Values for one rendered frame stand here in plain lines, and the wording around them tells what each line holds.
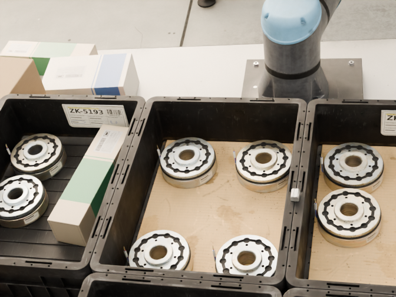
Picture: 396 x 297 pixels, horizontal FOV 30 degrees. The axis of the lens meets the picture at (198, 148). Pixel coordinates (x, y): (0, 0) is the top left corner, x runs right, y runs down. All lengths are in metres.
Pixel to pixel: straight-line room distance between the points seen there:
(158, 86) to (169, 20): 1.47
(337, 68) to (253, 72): 0.19
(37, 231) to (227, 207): 0.35
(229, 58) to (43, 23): 1.72
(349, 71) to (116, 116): 0.55
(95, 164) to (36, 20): 2.15
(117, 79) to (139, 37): 1.49
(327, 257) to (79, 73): 0.78
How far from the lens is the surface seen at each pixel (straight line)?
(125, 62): 1.73
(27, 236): 1.37
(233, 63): 1.80
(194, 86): 1.75
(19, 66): 1.62
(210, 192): 1.33
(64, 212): 1.29
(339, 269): 1.21
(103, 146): 1.38
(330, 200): 1.26
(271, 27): 1.47
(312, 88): 1.56
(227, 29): 3.11
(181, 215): 1.31
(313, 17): 1.47
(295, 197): 1.16
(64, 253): 1.32
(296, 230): 1.13
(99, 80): 1.69
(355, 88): 1.64
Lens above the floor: 1.82
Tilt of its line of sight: 44 degrees down
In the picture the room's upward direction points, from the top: 12 degrees counter-clockwise
